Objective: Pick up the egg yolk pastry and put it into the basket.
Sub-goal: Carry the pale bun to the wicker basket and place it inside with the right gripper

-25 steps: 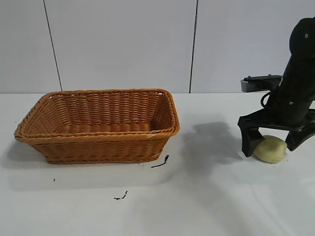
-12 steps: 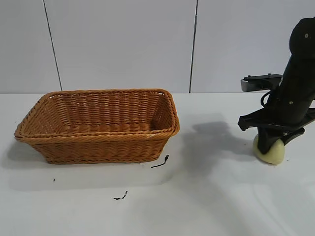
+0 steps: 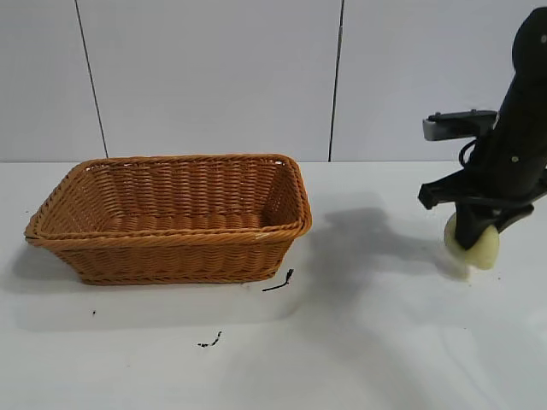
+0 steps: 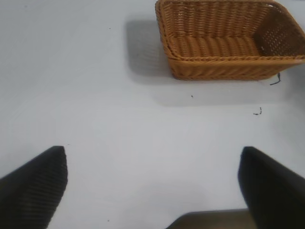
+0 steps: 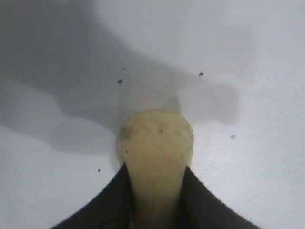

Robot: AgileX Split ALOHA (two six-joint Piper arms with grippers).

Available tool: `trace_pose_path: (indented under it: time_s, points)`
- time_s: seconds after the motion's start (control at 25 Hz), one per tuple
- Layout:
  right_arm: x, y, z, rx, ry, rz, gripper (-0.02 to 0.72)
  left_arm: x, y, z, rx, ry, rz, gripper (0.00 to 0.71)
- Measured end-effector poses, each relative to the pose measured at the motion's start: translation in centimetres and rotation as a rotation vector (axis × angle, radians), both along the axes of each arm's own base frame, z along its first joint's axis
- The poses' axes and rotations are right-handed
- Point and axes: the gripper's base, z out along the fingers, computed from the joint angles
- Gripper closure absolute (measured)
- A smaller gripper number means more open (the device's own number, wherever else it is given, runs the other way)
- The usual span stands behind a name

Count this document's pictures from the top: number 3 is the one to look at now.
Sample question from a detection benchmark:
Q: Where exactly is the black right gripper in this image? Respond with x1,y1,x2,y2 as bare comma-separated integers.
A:
418,104,547,251

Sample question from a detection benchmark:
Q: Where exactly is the black camera cable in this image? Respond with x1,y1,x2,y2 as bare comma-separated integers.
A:
458,135,486,168

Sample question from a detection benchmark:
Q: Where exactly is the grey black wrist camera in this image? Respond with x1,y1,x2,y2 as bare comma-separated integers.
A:
422,109,499,143

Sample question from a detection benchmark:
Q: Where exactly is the brown woven wicker basket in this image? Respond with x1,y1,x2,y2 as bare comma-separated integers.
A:
24,154,314,286

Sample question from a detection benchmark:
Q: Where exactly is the pale yellow egg yolk pastry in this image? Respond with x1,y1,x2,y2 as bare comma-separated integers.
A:
444,216,500,272

